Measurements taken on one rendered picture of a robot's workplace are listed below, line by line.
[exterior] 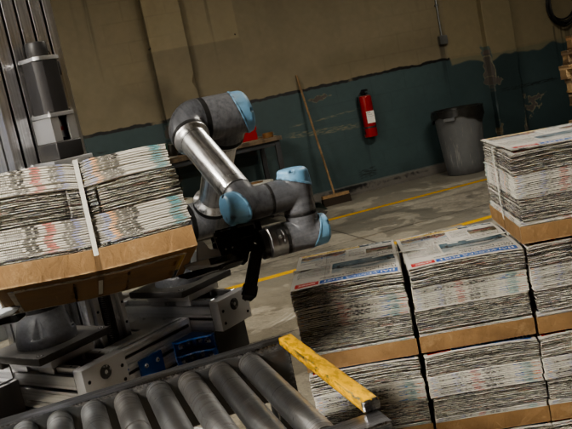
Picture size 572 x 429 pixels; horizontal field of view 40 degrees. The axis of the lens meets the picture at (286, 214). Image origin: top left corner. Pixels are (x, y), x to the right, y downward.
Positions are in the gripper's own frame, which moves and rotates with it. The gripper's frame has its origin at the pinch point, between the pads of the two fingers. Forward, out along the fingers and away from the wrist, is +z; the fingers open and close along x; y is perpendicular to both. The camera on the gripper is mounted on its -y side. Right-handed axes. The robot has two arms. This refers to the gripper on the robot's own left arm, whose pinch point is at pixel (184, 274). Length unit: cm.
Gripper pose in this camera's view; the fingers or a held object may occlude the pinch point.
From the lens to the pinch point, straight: 174.6
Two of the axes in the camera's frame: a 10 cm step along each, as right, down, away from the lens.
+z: -9.3, 2.3, -2.9
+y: -3.0, -9.3, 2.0
